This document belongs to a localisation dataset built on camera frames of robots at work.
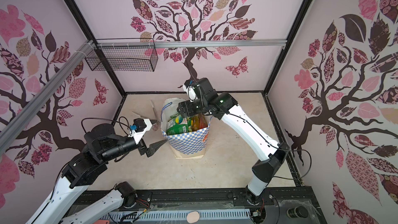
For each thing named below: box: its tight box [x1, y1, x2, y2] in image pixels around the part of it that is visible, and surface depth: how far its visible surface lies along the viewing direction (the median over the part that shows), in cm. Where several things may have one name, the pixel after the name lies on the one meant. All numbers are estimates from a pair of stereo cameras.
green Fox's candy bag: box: [165, 113, 193, 136], surface depth 83 cm
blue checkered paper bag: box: [161, 97, 213, 160], surface depth 76 cm
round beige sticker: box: [186, 211, 200, 224], surface depth 70 cm
